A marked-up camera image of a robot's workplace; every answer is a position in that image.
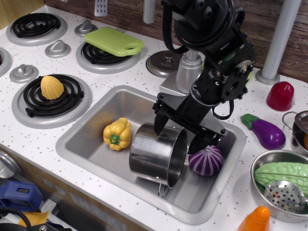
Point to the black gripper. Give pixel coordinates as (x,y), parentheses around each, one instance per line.
(191,114)

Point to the stainless steel pot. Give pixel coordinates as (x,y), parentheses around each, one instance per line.
(158,158)

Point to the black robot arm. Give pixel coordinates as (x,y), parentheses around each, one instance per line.
(212,27)

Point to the silver sink faucet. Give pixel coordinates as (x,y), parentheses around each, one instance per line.
(182,81)

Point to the silver pot lid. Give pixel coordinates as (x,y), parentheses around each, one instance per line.
(163,63)

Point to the stainless steel sink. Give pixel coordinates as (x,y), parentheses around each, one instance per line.
(194,197)

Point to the small steel pot right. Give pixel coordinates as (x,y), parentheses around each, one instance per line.
(299,129)

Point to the purple striped toy onion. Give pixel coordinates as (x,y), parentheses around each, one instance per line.
(206,162)

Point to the yellow toy bell pepper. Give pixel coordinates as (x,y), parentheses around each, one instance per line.
(117,135)

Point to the purple toy eggplant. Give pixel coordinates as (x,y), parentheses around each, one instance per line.
(269,135)

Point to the steel bowl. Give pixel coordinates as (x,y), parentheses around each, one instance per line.
(258,189)

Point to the grey support pole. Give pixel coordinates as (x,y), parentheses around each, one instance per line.
(269,75)

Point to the red toy pepper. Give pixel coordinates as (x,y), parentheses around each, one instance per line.
(280,97)

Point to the middle stove burner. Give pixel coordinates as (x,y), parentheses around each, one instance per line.
(97,61)

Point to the stove burner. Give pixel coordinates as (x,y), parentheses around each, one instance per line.
(36,29)
(32,109)
(97,61)

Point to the green cutting board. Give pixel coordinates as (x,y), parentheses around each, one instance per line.
(114,42)

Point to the orange toy carrot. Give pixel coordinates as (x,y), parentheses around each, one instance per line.
(258,220)

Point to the perforated steel skimmer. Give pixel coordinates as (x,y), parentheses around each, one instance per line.
(286,196)

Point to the green toy bitter gourd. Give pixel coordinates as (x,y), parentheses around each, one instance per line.
(295,173)

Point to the yellow toy corn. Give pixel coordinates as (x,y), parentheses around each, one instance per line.
(51,87)

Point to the silver stove knob back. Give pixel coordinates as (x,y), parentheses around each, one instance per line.
(85,28)

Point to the silver stove knob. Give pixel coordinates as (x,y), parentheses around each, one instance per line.
(58,49)
(23,74)
(85,28)

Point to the silver stove knob middle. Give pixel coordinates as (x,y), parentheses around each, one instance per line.
(58,49)

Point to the hanging steel spatula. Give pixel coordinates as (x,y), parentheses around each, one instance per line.
(100,8)

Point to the front left stove burner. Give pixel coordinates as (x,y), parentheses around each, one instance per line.
(32,109)

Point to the silver stove knob front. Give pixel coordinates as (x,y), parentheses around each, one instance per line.
(23,74)

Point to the yellow cloth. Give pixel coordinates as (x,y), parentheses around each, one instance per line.
(36,218)

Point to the blue clamp tool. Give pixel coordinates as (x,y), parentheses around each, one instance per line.
(20,196)

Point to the silver disc lower left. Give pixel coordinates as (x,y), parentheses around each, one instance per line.
(8,166)

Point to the back left stove burner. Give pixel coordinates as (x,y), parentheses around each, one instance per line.
(36,29)

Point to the far left burner edge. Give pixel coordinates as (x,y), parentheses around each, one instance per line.
(5,61)

